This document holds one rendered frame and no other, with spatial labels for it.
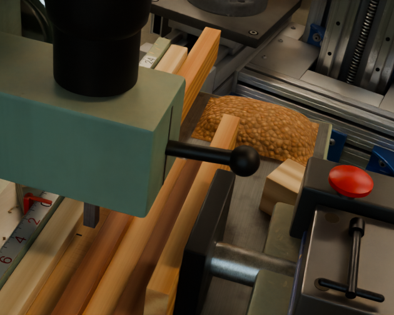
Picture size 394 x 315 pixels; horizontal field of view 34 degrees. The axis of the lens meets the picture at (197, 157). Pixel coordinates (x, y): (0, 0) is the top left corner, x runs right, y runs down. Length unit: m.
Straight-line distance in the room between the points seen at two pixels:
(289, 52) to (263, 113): 0.60
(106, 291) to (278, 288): 0.11
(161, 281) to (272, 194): 0.19
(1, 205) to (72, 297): 0.31
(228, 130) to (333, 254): 0.17
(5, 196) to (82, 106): 0.36
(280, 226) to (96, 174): 0.15
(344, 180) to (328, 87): 0.74
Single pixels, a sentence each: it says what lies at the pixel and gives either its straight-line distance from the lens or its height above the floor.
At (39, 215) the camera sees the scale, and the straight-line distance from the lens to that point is 0.47.
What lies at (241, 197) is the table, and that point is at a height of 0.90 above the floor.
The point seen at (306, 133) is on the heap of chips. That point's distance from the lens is 0.67.
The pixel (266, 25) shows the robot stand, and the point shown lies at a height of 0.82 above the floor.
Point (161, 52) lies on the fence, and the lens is 0.68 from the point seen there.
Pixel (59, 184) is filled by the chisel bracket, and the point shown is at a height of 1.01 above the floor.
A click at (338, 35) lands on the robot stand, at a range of 1.18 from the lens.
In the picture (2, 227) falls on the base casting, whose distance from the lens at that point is 0.69.
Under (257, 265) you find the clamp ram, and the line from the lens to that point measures 0.44.
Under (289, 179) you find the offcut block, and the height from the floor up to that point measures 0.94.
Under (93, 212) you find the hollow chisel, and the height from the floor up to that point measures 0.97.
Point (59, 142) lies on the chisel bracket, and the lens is 0.39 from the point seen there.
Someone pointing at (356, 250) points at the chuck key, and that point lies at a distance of 0.41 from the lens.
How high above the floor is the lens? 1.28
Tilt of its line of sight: 37 degrees down
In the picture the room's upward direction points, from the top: 9 degrees clockwise
